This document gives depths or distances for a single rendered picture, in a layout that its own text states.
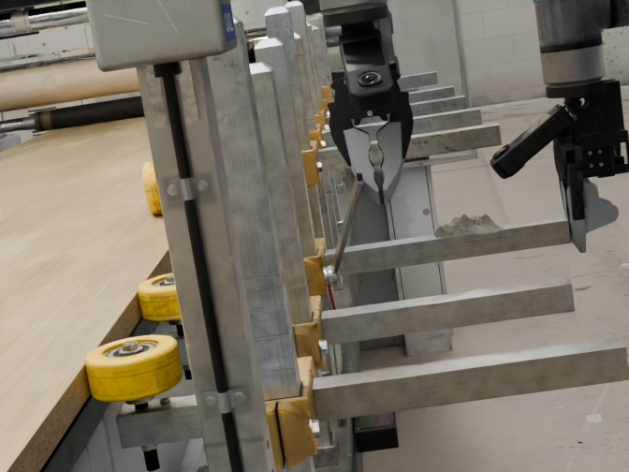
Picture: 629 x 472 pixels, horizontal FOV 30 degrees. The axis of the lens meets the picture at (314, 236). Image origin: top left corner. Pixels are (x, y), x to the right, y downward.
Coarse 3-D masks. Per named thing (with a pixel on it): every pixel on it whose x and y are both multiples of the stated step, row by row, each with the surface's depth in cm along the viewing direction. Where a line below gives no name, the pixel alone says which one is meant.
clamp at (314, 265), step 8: (320, 240) 153; (320, 248) 147; (312, 256) 144; (320, 256) 143; (304, 264) 141; (312, 264) 141; (320, 264) 143; (312, 272) 141; (320, 272) 142; (312, 280) 142; (320, 280) 142; (312, 288) 142; (320, 288) 142
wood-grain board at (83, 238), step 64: (128, 128) 341; (0, 192) 234; (64, 192) 218; (128, 192) 204; (0, 256) 160; (64, 256) 153; (128, 256) 146; (0, 320) 122; (64, 320) 117; (128, 320) 119; (0, 384) 98; (64, 384) 95; (0, 448) 82
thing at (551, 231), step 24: (408, 240) 149; (432, 240) 147; (456, 240) 147; (480, 240) 147; (504, 240) 147; (528, 240) 147; (552, 240) 147; (360, 264) 148; (384, 264) 148; (408, 264) 148
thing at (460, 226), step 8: (464, 216) 148; (472, 216) 150; (480, 216) 147; (488, 216) 147; (456, 224) 148; (464, 224) 148; (472, 224) 148; (480, 224) 146; (488, 224) 146; (496, 224) 150; (440, 232) 147; (448, 232) 147; (456, 232) 146; (464, 232) 146; (472, 232) 146; (480, 232) 146; (488, 232) 145
